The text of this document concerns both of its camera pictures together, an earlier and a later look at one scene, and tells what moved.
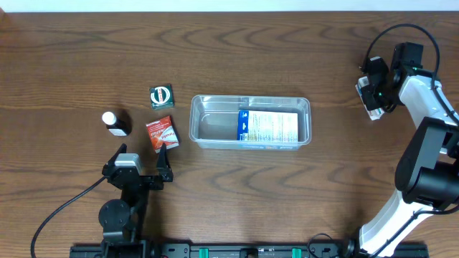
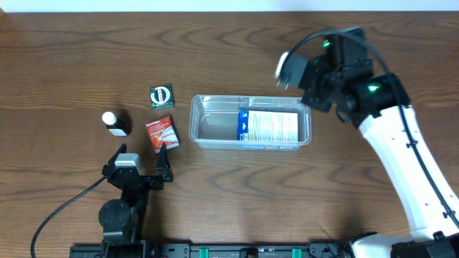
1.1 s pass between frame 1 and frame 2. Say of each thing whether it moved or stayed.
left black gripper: stayed
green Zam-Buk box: stayed
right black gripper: moved
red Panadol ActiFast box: stayed
